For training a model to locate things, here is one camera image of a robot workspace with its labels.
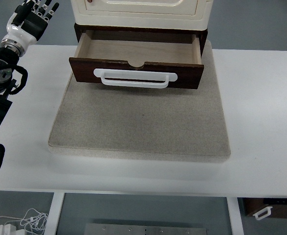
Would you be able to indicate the grey square foam pad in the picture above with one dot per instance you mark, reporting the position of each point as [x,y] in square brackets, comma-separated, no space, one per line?
[143,124]

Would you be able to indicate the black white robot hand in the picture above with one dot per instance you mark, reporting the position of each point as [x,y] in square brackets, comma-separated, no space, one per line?
[27,25]

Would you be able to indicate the white drawer handle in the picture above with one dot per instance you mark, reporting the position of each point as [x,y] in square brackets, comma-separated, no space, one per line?
[137,79]

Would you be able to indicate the brown wooden box on floor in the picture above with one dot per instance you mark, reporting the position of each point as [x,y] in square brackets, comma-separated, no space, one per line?
[261,208]

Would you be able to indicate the dark wooden drawer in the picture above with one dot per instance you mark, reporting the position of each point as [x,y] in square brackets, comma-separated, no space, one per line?
[99,51]

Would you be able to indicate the white handle on floor box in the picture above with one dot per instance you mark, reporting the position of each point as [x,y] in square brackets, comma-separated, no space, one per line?
[263,213]

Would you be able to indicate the white power adapter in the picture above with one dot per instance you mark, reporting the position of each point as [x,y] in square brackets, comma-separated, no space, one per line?
[7,229]

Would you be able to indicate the dark wooden cabinet base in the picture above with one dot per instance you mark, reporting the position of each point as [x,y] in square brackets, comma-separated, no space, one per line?
[146,34]

